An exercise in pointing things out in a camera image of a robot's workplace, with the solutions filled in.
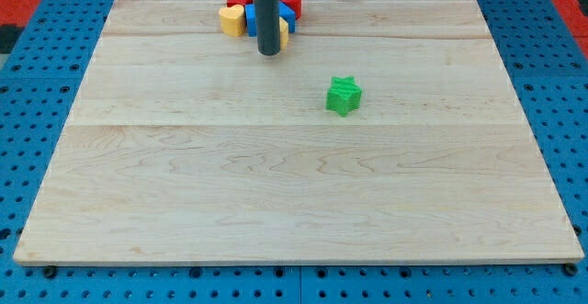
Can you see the green star block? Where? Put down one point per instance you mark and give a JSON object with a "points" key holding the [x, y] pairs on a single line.
{"points": [[343, 95]]}

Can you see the yellow hexagon block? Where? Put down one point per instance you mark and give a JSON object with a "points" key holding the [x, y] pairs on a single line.
{"points": [[284, 33]]}

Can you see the light wooden board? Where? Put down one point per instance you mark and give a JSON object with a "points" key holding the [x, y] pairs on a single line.
{"points": [[185, 146]]}

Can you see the blue block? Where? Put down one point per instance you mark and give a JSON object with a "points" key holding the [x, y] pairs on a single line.
{"points": [[285, 12]]}

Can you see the yellow heart block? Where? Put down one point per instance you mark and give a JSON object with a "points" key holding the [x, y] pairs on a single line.
{"points": [[232, 20]]}

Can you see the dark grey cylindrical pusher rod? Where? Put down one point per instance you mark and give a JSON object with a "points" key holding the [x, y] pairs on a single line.
{"points": [[267, 26]]}

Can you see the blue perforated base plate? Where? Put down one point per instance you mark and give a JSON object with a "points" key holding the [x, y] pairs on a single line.
{"points": [[45, 68]]}

